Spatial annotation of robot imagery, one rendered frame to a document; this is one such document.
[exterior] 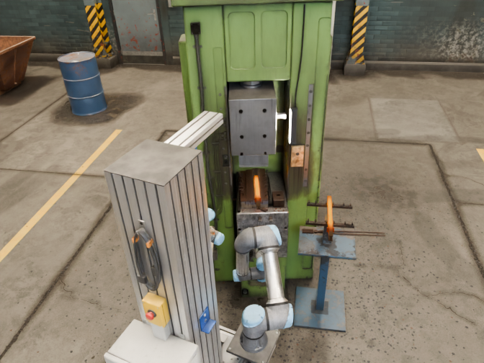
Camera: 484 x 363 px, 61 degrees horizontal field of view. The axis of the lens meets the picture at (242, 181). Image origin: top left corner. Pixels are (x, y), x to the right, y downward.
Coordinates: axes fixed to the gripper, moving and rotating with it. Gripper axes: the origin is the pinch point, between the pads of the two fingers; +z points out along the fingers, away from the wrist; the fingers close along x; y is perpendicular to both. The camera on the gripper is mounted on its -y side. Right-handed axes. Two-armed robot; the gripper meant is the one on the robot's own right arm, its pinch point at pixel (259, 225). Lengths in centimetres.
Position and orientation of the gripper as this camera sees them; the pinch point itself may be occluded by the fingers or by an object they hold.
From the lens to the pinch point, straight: 274.8
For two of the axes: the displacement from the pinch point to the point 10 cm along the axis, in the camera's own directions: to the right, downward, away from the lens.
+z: -0.1, -5.5, 8.3
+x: 10.0, -0.4, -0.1
